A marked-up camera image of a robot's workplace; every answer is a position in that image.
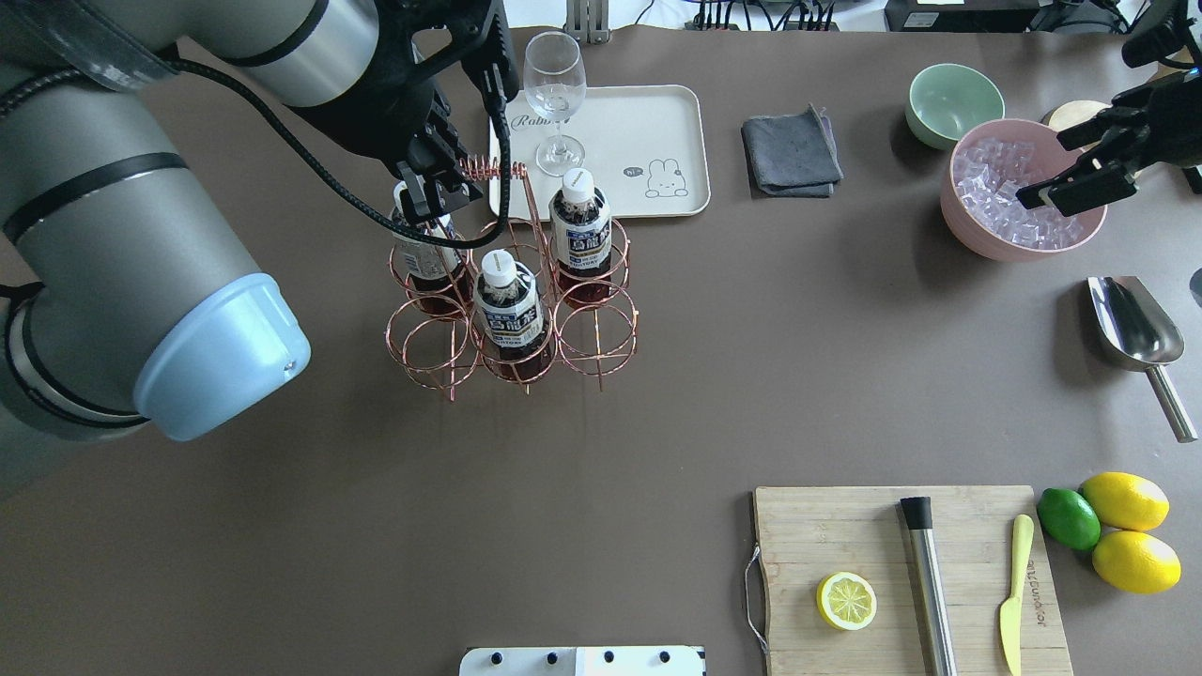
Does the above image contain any yellow lemon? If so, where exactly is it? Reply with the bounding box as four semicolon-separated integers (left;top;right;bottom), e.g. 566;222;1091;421
1079;472;1170;533
1091;530;1183;594

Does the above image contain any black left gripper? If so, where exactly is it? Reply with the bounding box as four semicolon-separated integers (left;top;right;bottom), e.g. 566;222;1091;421
291;1;520;226

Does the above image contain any lower yellow lemon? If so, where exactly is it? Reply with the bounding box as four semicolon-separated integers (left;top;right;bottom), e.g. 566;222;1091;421
1091;530;1183;594

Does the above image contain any upper yellow lemon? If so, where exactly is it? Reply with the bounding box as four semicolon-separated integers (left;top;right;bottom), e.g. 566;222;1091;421
1079;472;1170;533

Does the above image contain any half lemon slice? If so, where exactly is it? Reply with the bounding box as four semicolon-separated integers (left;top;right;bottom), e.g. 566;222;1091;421
816;573;877;631

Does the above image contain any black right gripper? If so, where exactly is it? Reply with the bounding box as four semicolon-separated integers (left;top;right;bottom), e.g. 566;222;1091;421
1016;71;1201;217

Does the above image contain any yellow plastic knife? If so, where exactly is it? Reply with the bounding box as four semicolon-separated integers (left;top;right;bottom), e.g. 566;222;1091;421
996;514;1034;675

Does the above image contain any steel ice scoop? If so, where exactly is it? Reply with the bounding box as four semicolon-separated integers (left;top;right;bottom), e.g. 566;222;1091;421
1085;275;1200;441

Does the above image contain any tea bottle white cap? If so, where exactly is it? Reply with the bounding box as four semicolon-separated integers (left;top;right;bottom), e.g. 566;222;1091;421
551;167;612;308

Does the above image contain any green lime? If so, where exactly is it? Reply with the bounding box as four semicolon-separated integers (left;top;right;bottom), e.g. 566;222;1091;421
1036;488;1101;551

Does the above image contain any tea bottle front centre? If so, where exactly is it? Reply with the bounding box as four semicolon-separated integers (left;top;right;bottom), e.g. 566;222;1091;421
475;249;555;384

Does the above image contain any wooden cutting board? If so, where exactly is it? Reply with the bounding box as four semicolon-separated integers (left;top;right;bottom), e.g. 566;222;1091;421
752;486;1036;675

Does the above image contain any pink bowl with ice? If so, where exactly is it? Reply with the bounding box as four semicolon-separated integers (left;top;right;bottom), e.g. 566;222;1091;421
940;118;1108;262

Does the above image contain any steel muddler black tip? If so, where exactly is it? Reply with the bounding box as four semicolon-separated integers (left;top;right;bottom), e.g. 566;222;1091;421
899;496;959;675

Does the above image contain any mint green bowl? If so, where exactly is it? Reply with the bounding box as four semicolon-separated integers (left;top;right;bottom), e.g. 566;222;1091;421
905;63;1006;150

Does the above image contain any copper wire bottle basket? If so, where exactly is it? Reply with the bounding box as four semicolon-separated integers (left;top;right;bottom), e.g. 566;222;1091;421
385;158;639;398

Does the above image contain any grey folded cloth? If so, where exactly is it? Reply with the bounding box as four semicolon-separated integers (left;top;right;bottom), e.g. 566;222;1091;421
740;103;844;198

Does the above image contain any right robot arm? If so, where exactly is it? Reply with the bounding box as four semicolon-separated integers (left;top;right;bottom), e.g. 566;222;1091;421
1016;1;1201;217

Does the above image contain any clear wine glass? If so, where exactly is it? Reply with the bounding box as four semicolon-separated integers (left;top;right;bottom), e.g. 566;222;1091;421
522;31;587;178

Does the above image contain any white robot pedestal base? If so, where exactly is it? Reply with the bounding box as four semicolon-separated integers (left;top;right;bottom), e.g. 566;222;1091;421
458;645;707;675

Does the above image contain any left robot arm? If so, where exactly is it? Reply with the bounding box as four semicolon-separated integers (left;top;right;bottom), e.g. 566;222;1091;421
1;1;519;497

